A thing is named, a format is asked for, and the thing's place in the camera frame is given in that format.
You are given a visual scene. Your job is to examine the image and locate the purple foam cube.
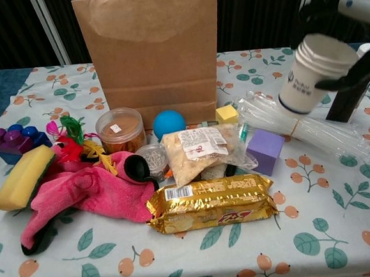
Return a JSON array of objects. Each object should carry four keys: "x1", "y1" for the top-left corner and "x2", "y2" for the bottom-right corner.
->
[{"x1": 244, "y1": 127, "x2": 288, "y2": 178}]

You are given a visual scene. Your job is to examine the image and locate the clear bagged snack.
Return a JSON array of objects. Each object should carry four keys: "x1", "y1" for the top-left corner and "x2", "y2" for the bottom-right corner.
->
[{"x1": 160, "y1": 122, "x2": 259, "y2": 189}]

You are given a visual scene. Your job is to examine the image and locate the gold biscuit package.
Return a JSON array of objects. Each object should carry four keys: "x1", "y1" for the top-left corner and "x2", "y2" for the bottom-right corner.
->
[{"x1": 143, "y1": 172, "x2": 281, "y2": 236}]

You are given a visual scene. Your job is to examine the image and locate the brown paper bag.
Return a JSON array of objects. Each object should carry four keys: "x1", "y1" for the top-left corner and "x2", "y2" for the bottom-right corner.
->
[{"x1": 71, "y1": 0, "x2": 229, "y2": 134}]

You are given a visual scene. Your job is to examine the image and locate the green white marker pen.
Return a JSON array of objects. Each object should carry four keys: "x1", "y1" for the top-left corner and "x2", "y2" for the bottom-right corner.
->
[{"x1": 222, "y1": 122, "x2": 254, "y2": 176}]

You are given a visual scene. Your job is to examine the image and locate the yellow foam cube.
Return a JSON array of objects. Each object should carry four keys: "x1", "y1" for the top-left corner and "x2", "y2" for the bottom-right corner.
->
[{"x1": 214, "y1": 104, "x2": 241, "y2": 127}]

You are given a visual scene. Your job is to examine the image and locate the blue ball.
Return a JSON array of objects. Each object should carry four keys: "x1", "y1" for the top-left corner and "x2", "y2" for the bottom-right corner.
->
[{"x1": 151, "y1": 108, "x2": 188, "y2": 140}]

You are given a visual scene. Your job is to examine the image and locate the small clear jar of clips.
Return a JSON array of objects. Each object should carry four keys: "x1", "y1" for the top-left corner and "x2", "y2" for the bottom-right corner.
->
[{"x1": 135, "y1": 142, "x2": 171, "y2": 183}]

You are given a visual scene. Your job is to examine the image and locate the clear jar of rubber bands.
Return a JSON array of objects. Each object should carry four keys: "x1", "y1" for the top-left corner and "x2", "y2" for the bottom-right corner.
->
[{"x1": 94, "y1": 106, "x2": 148, "y2": 155}]

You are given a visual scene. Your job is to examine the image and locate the black round scoop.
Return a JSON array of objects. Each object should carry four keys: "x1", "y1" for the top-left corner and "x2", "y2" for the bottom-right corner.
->
[{"x1": 123, "y1": 153, "x2": 159, "y2": 186}]

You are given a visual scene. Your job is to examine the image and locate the floral tablecloth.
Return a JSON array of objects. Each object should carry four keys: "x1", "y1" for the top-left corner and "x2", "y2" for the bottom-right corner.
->
[{"x1": 0, "y1": 40, "x2": 370, "y2": 277}]

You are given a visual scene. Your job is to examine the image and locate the colourful feather toy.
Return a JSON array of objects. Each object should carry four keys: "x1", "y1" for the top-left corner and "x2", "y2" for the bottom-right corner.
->
[{"x1": 44, "y1": 111, "x2": 120, "y2": 182}]

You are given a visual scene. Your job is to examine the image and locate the pink cloth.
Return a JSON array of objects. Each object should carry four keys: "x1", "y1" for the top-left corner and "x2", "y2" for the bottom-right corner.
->
[{"x1": 12, "y1": 138, "x2": 161, "y2": 257}]

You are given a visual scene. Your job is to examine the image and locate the blue toy block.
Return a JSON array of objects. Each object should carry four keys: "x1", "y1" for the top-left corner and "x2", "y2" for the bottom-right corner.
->
[{"x1": 0, "y1": 121, "x2": 55, "y2": 166}]

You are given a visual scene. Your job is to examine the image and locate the purple toy block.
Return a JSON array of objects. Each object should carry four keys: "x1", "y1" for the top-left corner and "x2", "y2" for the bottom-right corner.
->
[{"x1": 0, "y1": 125, "x2": 35, "y2": 157}]

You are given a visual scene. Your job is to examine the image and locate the yellow sponge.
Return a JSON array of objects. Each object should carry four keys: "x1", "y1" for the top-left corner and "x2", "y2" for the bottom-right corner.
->
[{"x1": 0, "y1": 144, "x2": 60, "y2": 213}]

